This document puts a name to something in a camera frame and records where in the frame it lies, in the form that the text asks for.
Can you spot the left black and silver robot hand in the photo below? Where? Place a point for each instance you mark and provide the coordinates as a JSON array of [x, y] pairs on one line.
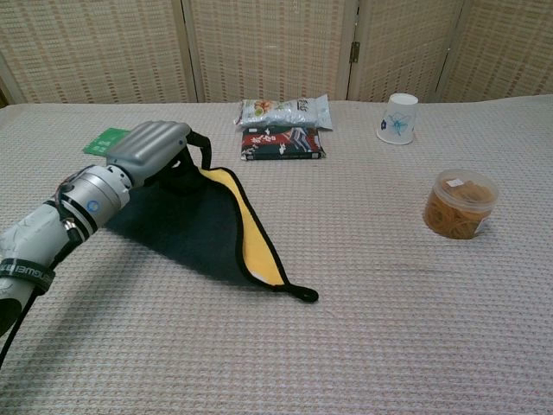
[[147, 149]]

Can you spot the yellow cloth black trim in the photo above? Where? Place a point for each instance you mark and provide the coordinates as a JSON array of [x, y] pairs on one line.
[[194, 233]]

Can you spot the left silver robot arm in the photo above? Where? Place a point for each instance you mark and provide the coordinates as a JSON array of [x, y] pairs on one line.
[[52, 229]]

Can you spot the green flat packet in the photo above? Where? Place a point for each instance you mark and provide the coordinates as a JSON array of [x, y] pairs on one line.
[[101, 142]]

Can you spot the woven bamboo screen panel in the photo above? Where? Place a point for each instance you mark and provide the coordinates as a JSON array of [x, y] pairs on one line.
[[402, 43], [272, 47], [505, 47], [95, 47]]

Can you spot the dark red snack package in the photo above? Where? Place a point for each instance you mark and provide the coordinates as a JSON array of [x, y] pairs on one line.
[[281, 144]]

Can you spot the white snack bag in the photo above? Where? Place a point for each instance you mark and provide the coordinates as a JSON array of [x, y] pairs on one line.
[[281, 113]]

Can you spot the brass screen hinge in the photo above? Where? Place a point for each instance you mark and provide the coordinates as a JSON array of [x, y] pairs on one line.
[[354, 52]]

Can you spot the white paper cup blue flower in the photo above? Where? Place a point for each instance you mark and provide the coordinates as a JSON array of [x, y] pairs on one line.
[[397, 123]]

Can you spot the beige waffle weave tablecloth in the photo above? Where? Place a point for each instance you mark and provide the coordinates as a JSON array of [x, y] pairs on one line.
[[367, 302]]

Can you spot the clear jar of rubber bands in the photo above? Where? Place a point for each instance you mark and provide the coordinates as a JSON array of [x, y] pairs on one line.
[[460, 207]]

